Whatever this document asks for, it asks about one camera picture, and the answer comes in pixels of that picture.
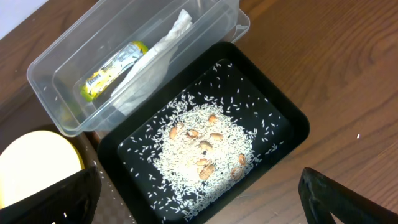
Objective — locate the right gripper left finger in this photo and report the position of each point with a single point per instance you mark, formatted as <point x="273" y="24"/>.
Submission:
<point x="72" y="200"/>

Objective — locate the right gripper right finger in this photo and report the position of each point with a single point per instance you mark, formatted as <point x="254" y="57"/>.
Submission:
<point x="324" y="199"/>

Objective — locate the yellow round plate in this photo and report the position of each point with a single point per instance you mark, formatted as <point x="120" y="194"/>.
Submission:
<point x="34" y="162"/>

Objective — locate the black food waste tray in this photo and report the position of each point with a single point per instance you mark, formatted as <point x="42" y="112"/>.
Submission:
<point x="125" y="184"/>

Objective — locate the clear plastic waste bin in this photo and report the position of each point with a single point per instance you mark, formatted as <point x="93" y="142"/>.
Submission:
<point x="58" y="73"/>

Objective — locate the yellow snack wrapper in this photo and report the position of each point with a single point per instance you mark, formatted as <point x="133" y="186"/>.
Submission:
<point x="111" y="69"/>

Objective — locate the pile of rice and nuts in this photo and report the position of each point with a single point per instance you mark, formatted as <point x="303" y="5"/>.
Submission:
<point x="202" y="142"/>

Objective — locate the crumpled white paper napkin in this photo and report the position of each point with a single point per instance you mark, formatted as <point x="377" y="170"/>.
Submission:
<point x="147" y="74"/>

